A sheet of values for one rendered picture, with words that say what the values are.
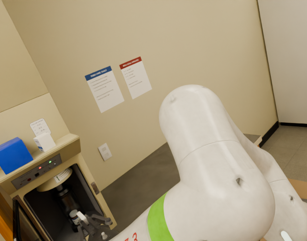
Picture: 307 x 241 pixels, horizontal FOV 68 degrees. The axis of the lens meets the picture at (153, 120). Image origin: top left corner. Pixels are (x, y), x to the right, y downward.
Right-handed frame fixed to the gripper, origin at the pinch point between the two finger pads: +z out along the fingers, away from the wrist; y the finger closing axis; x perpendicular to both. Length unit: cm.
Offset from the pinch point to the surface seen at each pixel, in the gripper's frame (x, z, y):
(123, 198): 31, 34, -30
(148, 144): 26, 62, -78
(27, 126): -38.1, 20.5, -2.3
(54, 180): -10.8, 22.3, -0.9
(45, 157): -26.6, 9.0, -1.0
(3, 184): -25.1, 10.8, 15.0
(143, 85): -19, 62, -94
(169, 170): 31, 25, -63
